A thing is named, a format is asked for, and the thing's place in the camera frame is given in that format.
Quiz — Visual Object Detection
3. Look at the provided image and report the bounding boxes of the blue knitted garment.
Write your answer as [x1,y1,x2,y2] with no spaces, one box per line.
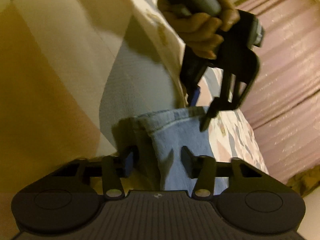
[112,107,229,193]

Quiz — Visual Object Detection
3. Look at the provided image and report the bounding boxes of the person's left hand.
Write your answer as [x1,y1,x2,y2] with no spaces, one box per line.
[157,0,240,60]

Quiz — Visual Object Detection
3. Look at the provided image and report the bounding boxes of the diamond patterned bed quilt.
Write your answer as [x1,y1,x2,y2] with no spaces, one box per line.
[117,0,270,176]

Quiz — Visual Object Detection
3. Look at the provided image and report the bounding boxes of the light grey trouser leg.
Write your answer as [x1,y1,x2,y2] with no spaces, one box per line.
[99,40,182,151]

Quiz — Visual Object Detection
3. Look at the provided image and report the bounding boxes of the pink striped curtain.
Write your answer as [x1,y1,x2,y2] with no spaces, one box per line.
[239,0,319,182]

